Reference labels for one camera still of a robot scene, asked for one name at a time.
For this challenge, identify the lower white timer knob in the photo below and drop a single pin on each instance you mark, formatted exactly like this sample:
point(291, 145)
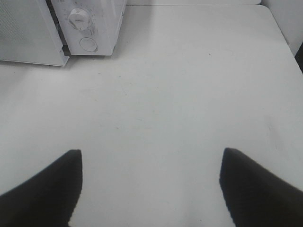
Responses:
point(79, 19)

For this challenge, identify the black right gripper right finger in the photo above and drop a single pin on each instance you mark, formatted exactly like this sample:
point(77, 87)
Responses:
point(255, 197)

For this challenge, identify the white microwave oven body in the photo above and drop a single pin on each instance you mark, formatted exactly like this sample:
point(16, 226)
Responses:
point(106, 19)

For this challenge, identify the white microwave door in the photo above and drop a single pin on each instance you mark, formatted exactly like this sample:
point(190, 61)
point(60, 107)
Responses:
point(28, 33)

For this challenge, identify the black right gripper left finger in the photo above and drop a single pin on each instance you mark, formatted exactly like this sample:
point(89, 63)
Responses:
point(47, 199)

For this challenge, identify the round white door button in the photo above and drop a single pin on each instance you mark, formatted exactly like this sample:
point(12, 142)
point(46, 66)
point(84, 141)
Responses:
point(88, 44)

